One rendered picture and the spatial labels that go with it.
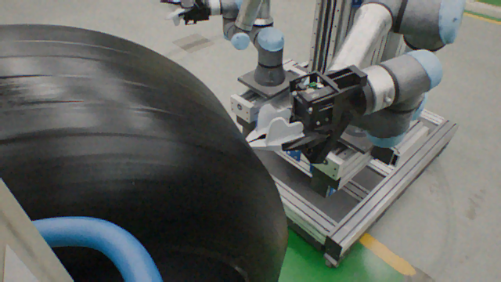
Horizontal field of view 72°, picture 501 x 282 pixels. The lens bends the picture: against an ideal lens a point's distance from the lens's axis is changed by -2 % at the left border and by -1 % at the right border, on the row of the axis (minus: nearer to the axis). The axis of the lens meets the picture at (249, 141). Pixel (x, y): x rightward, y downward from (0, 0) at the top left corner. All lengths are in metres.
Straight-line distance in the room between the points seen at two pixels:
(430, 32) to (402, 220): 1.35
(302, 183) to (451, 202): 0.92
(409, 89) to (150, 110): 0.45
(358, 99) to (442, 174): 1.95
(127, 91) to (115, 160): 0.08
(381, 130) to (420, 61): 0.15
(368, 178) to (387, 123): 1.31
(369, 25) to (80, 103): 0.73
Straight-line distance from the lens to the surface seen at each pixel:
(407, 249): 2.05
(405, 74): 0.63
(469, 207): 2.40
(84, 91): 0.33
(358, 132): 1.42
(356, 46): 0.84
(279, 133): 0.53
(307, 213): 1.75
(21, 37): 0.42
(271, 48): 1.58
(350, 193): 1.88
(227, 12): 1.62
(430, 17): 1.00
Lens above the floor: 1.62
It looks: 42 degrees down
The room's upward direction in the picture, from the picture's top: straight up
